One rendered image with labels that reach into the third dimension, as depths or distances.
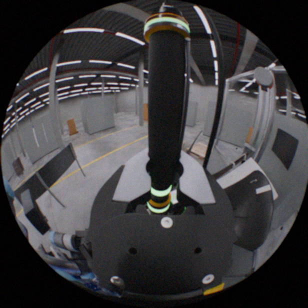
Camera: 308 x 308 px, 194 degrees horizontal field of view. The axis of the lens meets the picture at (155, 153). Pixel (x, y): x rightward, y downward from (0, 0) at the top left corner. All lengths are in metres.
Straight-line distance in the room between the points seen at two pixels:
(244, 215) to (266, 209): 0.04
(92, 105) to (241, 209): 6.38
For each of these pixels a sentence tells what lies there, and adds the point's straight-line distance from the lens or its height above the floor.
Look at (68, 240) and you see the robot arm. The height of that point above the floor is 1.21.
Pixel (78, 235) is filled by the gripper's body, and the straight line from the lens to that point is 0.43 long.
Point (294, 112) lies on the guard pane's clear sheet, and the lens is 0.79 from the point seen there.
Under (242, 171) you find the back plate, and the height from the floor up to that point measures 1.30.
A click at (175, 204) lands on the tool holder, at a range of 0.20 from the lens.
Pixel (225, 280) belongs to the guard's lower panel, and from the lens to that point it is 1.17.
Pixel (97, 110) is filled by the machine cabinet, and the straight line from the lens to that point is 6.41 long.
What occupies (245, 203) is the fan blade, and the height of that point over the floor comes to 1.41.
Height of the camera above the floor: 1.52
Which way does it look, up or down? 31 degrees down
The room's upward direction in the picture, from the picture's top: 1 degrees clockwise
